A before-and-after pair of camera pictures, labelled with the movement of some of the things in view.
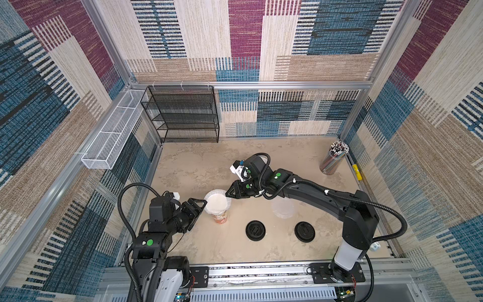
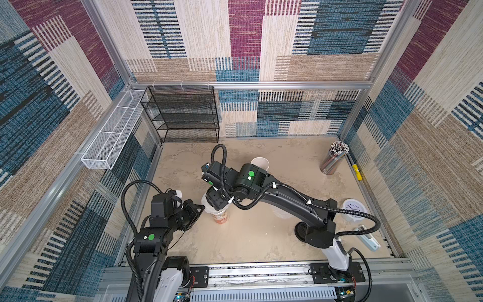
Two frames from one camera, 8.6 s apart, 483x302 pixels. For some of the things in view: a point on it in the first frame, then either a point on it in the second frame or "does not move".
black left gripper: [193, 214] does not move
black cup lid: [304, 232] does not move
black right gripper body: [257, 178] to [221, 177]
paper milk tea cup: [218, 205] does not move
